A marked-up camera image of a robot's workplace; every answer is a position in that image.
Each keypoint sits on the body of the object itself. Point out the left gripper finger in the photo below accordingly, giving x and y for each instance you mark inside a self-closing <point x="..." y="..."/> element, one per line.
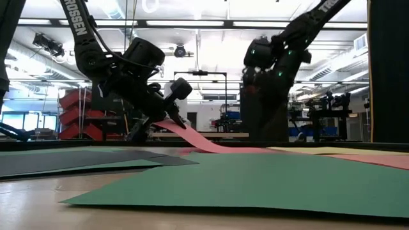
<point x="140" y="131"/>
<point x="175" y="116"/>

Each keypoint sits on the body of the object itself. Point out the red paper sheet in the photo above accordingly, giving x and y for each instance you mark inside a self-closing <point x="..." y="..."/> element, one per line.
<point x="198" y="139"/>

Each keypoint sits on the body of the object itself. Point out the green paper sheet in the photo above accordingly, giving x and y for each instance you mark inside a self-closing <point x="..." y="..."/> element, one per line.
<point x="255" y="182"/>
<point x="134" y="163"/>

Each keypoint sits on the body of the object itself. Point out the black paper sheet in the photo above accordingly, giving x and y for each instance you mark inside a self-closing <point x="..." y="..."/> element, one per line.
<point x="64" y="159"/>
<point x="179" y="160"/>

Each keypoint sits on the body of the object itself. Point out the yellow paper sheet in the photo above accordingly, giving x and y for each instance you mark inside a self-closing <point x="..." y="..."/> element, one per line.
<point x="335" y="150"/>

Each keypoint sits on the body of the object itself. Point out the orange paper sheet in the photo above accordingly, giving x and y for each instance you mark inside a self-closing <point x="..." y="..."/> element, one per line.
<point x="383" y="161"/>

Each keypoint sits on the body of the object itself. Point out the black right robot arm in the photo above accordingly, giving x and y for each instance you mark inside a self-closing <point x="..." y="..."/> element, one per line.
<point x="303" y="28"/>

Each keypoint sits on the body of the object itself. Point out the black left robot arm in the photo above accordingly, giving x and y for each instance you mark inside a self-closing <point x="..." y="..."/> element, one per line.
<point x="78" y="28"/>

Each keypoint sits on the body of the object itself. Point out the white pillar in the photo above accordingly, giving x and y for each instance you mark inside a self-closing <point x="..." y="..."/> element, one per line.
<point x="184" y="110"/>

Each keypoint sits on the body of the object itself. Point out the black monitor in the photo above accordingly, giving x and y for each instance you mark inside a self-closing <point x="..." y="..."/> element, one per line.
<point x="96" y="103"/>

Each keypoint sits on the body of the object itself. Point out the black divider board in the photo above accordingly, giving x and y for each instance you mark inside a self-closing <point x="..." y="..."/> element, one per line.
<point x="244" y="134"/>

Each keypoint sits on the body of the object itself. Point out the black background robot workstation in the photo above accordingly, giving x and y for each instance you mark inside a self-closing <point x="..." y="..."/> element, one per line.
<point x="329" y="113"/>

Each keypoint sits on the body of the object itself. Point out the blue board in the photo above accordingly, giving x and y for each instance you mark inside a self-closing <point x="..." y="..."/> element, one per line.
<point x="332" y="131"/>

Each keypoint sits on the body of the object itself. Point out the white air vent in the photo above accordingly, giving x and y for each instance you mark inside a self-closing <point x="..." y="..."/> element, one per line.
<point x="361" y="42"/>

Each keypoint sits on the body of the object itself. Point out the black partition panel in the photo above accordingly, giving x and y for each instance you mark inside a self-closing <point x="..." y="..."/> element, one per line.
<point x="390" y="64"/>

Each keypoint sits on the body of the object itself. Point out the black slanted bar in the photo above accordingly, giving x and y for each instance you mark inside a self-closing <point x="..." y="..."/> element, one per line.
<point x="12" y="132"/>

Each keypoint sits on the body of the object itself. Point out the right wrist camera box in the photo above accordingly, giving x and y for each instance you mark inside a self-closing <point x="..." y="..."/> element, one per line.
<point x="249" y="81"/>

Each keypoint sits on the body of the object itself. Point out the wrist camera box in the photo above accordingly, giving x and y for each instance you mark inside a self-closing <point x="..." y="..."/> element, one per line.
<point x="181" y="88"/>
<point x="249" y="81"/>

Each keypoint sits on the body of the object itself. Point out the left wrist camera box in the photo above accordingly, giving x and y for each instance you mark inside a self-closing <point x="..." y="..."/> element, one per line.
<point x="181" y="88"/>

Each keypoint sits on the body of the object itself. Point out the black ceiling camera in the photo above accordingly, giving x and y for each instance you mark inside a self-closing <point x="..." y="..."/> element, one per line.
<point x="180" y="51"/>

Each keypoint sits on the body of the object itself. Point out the black aluminium table frame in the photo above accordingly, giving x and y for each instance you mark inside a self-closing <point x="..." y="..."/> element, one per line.
<point x="64" y="144"/>

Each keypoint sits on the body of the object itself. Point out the silver ceiling duct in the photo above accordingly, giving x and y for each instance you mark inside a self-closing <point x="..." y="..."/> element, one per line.
<point x="112" y="9"/>

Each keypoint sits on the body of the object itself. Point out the black ceiling light rail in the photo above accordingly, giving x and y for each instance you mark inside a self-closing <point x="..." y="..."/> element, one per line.
<point x="191" y="23"/>

